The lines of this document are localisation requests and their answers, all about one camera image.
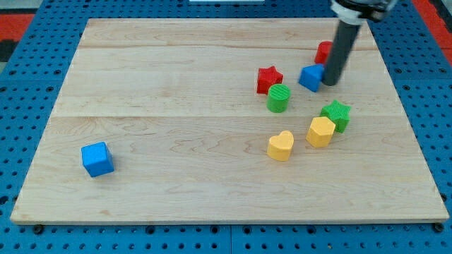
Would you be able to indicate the blue cube block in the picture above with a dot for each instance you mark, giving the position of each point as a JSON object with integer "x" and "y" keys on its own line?
{"x": 97, "y": 159}

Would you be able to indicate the red star block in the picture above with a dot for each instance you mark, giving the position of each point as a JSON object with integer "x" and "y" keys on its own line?
{"x": 266, "y": 78}

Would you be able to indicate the blue triangle block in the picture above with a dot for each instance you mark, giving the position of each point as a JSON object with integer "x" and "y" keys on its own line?
{"x": 311, "y": 77}

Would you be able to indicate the green star block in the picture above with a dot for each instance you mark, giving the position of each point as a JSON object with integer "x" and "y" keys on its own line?
{"x": 338, "y": 113}

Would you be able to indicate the red block behind rod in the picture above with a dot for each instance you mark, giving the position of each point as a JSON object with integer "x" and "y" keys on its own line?
{"x": 322, "y": 52}

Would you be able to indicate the wooden board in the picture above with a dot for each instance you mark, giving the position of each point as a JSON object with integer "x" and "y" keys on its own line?
{"x": 175, "y": 101}

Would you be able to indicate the yellow heart block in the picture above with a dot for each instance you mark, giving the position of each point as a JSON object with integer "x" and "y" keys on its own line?
{"x": 280, "y": 146}

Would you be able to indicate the green cylinder block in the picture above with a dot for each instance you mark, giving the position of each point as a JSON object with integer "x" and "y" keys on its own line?
{"x": 278, "y": 98}

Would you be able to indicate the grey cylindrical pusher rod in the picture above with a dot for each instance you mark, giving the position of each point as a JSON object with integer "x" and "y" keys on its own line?
{"x": 344, "y": 39}

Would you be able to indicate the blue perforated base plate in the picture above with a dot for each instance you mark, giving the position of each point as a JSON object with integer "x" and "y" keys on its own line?
{"x": 34, "y": 73}

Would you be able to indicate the yellow hexagon block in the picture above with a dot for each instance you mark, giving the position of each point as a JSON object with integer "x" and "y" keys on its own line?
{"x": 320, "y": 132}

